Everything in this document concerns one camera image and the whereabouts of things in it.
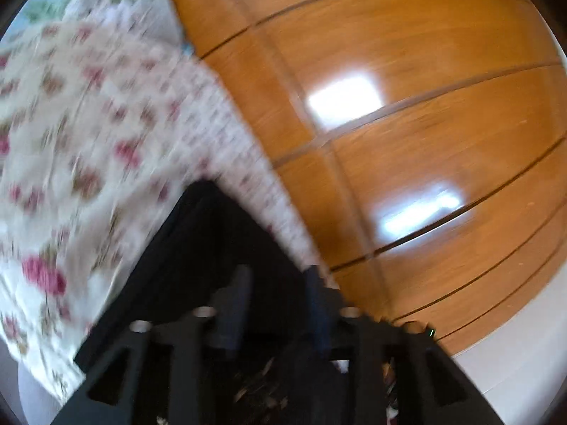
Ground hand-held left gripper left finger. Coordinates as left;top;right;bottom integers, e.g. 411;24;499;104
51;265;254;425

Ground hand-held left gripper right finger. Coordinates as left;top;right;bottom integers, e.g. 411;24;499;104
305;265;506;425

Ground black pants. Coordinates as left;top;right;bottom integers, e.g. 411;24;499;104
73;179;355;425

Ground white mattress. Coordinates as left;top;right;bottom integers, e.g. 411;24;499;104
18;358;65;425

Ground floral bedsheet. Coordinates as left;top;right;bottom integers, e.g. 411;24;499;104
0;22;344;401

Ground wooden wardrobe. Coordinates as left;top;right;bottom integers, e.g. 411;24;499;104
151;0;567;357

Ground floral pillow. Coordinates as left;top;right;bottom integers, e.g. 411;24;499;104
9;0;196;56

